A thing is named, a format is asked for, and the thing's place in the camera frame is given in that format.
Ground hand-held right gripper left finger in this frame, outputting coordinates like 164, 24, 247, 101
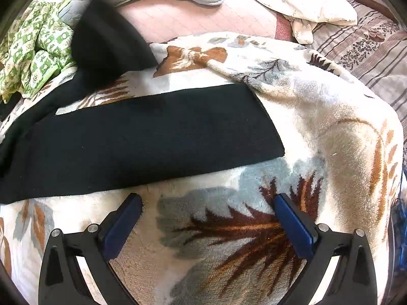
38, 193, 143, 305

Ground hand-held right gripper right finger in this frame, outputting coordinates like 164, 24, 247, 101
273, 193, 378, 305

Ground black pants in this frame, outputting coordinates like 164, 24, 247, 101
0, 0, 286, 204

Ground leaf print fleece blanket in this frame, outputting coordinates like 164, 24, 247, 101
0, 32, 405, 305

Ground green patterned cloth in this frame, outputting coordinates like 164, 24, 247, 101
0, 0, 77, 104

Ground striped floral bedsheet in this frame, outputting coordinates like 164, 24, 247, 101
307, 0, 407, 134

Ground pink quilted mattress cover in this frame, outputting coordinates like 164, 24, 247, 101
38, 0, 295, 43

